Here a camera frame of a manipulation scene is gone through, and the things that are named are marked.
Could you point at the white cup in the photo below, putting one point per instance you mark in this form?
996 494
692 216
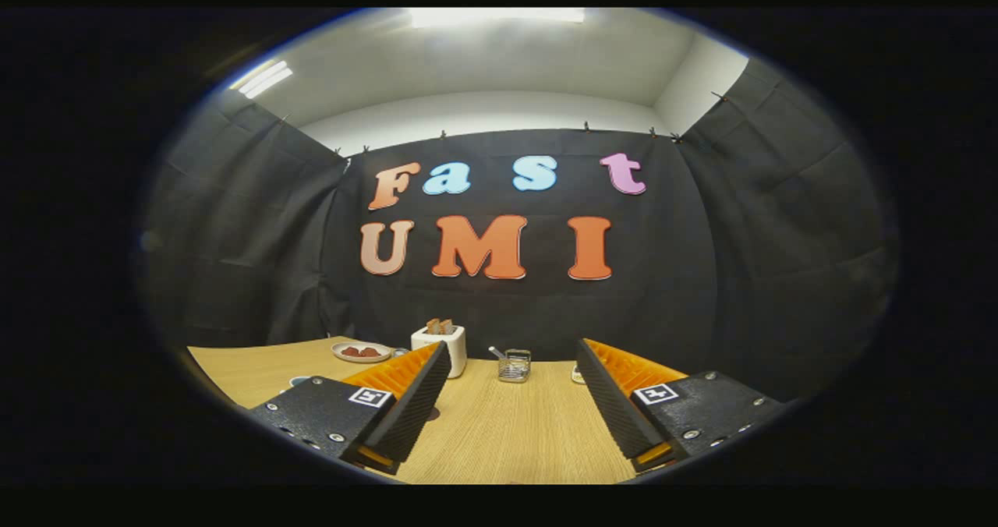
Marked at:
299 381

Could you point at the striped ceiling light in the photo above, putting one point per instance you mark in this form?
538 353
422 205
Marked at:
261 79

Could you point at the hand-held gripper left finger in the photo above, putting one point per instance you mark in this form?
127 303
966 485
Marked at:
417 410

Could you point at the white toaster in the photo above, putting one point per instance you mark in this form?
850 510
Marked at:
452 348

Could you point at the white plate with red food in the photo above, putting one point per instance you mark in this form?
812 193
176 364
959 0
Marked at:
360 352

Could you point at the white dish with dark food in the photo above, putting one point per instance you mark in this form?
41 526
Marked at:
578 375

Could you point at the wooden table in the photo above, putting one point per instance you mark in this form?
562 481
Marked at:
514 433

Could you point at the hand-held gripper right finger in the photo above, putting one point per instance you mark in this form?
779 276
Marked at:
612 410

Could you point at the dark brown coaster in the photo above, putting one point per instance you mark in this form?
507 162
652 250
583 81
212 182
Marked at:
433 415

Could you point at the metal spoon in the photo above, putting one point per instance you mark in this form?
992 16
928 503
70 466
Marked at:
496 351

